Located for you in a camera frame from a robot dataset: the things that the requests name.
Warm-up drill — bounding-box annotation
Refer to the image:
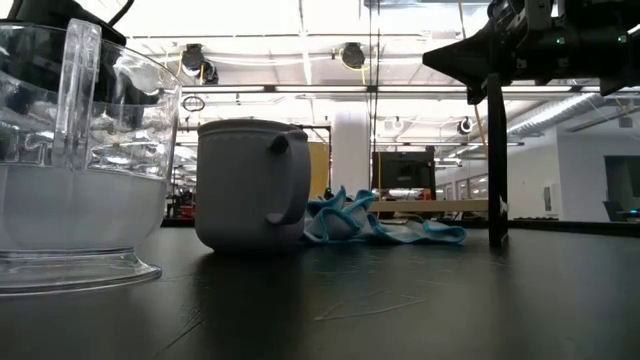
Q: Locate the light blue cloth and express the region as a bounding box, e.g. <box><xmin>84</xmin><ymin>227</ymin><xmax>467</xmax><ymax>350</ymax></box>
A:
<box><xmin>301</xmin><ymin>185</ymin><xmax>469</xmax><ymax>247</ymax></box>

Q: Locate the black table edge frame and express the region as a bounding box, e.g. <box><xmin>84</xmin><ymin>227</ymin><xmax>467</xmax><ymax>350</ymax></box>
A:
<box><xmin>159</xmin><ymin>215</ymin><xmax>640</xmax><ymax>239</ymax></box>

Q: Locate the ceiling light strip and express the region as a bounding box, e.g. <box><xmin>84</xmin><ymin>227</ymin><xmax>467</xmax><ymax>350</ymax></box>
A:
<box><xmin>181</xmin><ymin>83</ymin><xmax>575</xmax><ymax>95</ymax></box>

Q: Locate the white ceiling duct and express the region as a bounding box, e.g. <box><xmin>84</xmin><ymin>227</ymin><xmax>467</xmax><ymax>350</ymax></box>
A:
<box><xmin>507</xmin><ymin>92</ymin><xmax>601</xmax><ymax>140</ymax></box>

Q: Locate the clear glass cup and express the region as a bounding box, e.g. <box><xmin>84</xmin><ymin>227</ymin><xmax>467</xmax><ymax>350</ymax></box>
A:
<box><xmin>0</xmin><ymin>18</ymin><xmax>183</xmax><ymax>297</ymax></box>

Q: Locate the wooden shelf board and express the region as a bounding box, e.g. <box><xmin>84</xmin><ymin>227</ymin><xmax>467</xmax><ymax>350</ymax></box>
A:
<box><xmin>368</xmin><ymin>199</ymin><xmax>490</xmax><ymax>214</ymax></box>

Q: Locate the dark wall screen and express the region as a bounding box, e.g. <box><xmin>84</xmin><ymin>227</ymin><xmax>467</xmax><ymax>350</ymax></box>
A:
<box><xmin>602</xmin><ymin>154</ymin><xmax>640</xmax><ymax>224</ymax></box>

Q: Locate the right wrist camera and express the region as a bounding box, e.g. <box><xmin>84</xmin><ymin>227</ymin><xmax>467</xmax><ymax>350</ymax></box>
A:
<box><xmin>487</xmin><ymin>0</ymin><xmax>555</xmax><ymax>32</ymax></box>

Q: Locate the yellow board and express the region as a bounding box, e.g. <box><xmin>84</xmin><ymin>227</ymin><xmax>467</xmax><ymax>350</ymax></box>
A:
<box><xmin>306</xmin><ymin>141</ymin><xmax>332</xmax><ymax>200</ymax></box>

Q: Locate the white round column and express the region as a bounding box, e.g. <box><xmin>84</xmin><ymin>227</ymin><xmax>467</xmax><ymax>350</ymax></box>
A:
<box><xmin>331</xmin><ymin>110</ymin><xmax>372</xmax><ymax>197</ymax></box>

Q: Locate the grey plastic mug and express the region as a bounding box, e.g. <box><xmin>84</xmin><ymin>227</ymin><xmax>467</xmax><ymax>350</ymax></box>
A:
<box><xmin>194</xmin><ymin>118</ymin><xmax>313</xmax><ymax>255</ymax></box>

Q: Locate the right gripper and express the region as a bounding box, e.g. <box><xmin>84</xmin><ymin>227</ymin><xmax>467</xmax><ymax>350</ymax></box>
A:
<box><xmin>422</xmin><ymin>23</ymin><xmax>534</xmax><ymax>105</ymax></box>

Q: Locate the black metal shelf frame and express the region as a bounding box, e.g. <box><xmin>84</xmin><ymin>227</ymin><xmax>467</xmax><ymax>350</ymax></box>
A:
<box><xmin>486</xmin><ymin>73</ymin><xmax>510</xmax><ymax>248</ymax></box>

